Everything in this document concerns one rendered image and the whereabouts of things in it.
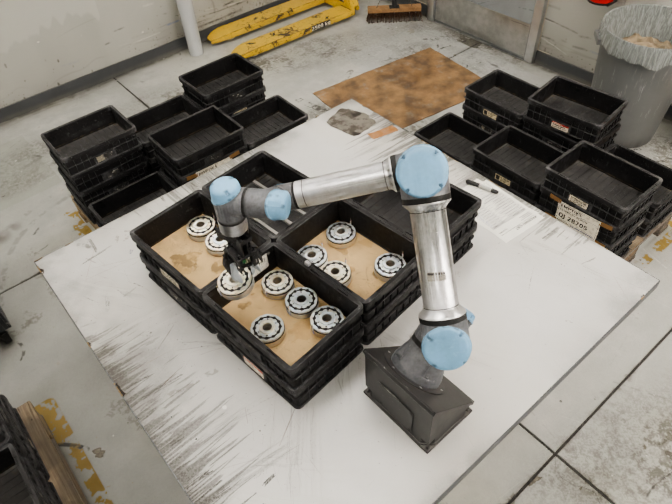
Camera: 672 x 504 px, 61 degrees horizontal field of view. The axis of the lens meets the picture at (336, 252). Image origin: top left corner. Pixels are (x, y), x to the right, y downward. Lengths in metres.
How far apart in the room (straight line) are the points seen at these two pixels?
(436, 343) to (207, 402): 0.76
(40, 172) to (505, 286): 3.09
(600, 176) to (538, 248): 0.83
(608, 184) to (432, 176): 1.69
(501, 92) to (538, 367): 2.11
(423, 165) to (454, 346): 0.43
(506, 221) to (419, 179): 1.01
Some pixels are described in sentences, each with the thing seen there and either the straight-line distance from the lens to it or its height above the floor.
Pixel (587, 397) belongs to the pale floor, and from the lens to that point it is 2.72.
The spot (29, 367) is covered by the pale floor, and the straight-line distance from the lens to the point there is 3.07.
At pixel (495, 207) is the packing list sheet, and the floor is 0.70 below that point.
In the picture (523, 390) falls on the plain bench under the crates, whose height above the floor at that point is 0.70.
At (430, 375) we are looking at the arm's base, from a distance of 1.57.
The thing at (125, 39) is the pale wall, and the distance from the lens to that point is 4.94.
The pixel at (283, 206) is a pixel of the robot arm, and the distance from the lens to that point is 1.40.
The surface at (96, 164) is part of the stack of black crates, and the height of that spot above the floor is 0.49.
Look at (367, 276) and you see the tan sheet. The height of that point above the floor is 0.83.
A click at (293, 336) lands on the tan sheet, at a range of 1.73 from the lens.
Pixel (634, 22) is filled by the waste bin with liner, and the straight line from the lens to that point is 4.12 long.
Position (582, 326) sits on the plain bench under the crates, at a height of 0.70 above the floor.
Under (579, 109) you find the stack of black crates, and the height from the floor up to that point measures 0.50.
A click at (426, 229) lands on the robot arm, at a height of 1.30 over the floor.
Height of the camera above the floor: 2.24
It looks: 47 degrees down
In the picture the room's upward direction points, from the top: 4 degrees counter-clockwise
